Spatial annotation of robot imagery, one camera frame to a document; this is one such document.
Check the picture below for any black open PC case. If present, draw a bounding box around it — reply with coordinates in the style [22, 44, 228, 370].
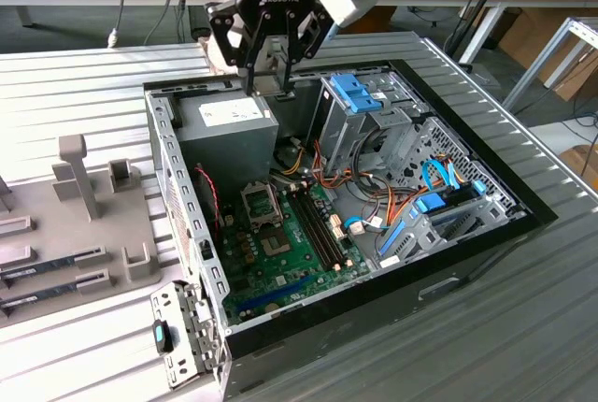
[142, 58, 560, 401]

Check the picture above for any large brown cardboard box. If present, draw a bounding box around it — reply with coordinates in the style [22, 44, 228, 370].
[497, 8, 598, 102]

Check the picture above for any black latch with blue tab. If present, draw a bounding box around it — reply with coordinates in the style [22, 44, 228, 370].
[152, 320, 175, 356]

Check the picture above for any aluminium profile frame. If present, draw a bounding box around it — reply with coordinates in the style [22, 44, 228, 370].
[502, 16, 598, 113]

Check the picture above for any grey plastic parts rack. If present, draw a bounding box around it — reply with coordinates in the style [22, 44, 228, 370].
[0, 133, 164, 328]

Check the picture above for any CPU socket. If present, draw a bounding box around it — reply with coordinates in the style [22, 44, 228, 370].
[259, 227, 294, 258]

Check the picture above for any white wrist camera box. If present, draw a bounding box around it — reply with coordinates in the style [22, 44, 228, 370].
[313, 0, 379, 28]

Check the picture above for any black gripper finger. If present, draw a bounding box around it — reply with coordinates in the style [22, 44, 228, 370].
[278, 7, 332, 95]
[207, 0, 271, 95]

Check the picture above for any green motherboard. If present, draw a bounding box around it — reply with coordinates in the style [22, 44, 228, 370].
[217, 179, 375, 326]

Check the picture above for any grey hinged slot bracket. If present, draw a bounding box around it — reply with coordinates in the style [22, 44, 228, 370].
[149, 280, 230, 392]

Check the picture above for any dark RAM stick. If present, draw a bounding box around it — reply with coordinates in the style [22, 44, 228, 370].
[0, 278, 113, 310]
[0, 251, 108, 278]

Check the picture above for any black case fan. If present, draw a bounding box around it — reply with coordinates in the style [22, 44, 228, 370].
[193, 165, 221, 235]

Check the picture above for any black RAM slot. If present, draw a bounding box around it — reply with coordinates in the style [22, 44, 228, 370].
[296, 185, 352, 268]
[285, 189, 338, 273]

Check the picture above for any hard disk in blue carrier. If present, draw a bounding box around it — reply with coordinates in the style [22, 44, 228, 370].
[413, 180, 487, 216]

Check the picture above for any red twisted wire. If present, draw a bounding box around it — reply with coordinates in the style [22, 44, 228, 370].
[194, 165, 221, 230]

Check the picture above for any orange wire bundle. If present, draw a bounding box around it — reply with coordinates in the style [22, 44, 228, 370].
[312, 139, 421, 235]

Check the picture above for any blue plastic drive latch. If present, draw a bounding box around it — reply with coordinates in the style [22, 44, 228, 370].
[329, 73, 384, 113]

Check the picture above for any looped blue wire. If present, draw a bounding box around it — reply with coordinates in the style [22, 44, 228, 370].
[421, 158, 463, 191]

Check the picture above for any grey power supply unit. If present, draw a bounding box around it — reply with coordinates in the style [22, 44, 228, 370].
[175, 88, 280, 188]

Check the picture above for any grey metal disk bay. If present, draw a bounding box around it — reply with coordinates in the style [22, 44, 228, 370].
[376, 195, 527, 272]

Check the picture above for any grey cable with white plug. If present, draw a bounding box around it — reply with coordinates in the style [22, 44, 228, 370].
[107, 0, 137, 48]

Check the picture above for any blue expansion slot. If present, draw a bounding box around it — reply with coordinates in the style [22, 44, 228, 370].
[235, 275, 314, 314]

